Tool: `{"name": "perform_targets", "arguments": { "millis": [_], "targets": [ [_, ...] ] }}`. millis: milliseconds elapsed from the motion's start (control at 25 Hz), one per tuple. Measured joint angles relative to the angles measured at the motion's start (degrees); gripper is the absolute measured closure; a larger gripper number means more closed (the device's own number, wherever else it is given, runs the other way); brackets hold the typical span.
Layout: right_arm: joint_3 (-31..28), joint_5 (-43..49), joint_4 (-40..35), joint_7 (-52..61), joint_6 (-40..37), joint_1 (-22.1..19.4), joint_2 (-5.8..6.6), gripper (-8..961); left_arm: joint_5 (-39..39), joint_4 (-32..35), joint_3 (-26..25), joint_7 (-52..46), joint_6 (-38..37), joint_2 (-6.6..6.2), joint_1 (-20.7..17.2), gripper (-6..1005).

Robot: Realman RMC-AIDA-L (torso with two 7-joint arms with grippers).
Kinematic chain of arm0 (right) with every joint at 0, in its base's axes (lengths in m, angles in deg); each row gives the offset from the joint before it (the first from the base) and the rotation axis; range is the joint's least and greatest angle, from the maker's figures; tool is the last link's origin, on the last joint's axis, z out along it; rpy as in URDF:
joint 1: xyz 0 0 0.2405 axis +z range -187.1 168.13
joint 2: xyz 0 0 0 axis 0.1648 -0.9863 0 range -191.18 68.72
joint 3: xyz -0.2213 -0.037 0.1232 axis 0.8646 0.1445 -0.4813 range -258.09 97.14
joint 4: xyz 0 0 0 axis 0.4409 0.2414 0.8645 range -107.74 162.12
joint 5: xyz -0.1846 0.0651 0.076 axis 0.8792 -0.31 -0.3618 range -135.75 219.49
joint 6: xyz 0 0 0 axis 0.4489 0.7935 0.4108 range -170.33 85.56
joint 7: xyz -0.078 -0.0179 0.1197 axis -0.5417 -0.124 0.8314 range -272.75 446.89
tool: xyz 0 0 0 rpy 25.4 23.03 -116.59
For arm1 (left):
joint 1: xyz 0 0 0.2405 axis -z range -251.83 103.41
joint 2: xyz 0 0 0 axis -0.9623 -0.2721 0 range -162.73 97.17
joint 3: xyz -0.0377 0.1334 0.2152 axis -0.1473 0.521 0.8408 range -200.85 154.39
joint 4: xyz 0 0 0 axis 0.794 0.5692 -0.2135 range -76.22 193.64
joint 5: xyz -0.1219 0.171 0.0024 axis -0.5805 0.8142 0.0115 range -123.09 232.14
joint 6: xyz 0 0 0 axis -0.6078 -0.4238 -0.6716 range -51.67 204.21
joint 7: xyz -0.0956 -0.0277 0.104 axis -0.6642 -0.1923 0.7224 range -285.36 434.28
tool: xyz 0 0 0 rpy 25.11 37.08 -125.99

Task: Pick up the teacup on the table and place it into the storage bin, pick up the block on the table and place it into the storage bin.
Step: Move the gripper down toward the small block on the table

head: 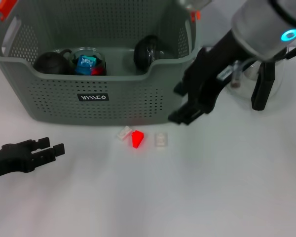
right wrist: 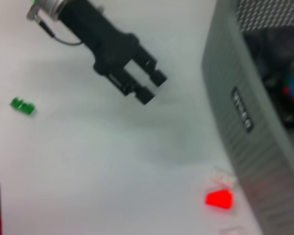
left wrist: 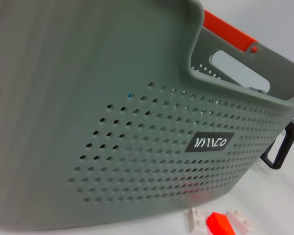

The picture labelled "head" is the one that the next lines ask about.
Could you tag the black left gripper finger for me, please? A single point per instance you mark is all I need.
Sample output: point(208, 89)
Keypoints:
point(43, 143)
point(59, 149)

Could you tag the grey perforated plastic storage basket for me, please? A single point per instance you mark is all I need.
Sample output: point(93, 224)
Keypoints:
point(113, 108)

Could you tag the blue toy brick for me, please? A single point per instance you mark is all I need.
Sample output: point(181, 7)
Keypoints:
point(83, 66)

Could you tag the red sloped toy brick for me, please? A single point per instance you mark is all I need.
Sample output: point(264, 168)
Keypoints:
point(137, 139)

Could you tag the dark clay teapot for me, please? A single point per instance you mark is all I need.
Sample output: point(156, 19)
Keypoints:
point(49, 64)

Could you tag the orange-red small toy brick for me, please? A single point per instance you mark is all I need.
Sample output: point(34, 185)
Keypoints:
point(97, 71)

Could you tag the glass teacup with black holder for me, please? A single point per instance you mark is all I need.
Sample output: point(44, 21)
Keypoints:
point(74, 58)

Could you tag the white toy brick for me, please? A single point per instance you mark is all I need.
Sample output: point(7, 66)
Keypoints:
point(123, 133)
point(160, 140)

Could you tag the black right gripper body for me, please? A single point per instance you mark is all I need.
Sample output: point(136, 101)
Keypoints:
point(207, 74)

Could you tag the black round object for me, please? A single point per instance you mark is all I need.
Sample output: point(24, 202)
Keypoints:
point(145, 53)

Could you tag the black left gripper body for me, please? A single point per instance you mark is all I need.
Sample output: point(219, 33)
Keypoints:
point(12, 160)

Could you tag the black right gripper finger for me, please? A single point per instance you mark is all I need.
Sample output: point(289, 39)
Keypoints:
point(185, 114)
point(179, 89)

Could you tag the silver right gripper elbow plug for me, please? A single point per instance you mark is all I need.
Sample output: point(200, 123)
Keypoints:
point(236, 76)

